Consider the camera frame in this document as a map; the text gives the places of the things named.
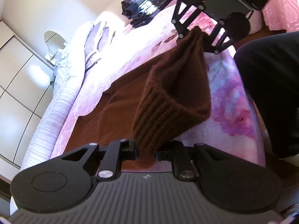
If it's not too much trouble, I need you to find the white wardrobe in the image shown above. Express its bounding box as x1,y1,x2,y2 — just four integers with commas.
1,22,53,183

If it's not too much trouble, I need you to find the purple pillow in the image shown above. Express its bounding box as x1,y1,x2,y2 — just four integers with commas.
84,21,115,73

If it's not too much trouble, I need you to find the striped lavender duvet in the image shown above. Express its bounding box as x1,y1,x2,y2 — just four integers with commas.
9,46,87,210

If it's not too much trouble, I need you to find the stack of dark folded clothes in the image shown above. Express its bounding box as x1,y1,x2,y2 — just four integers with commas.
121,0,173,28

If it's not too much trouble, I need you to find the brown knitted button vest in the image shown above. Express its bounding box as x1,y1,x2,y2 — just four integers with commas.
65,27,211,170

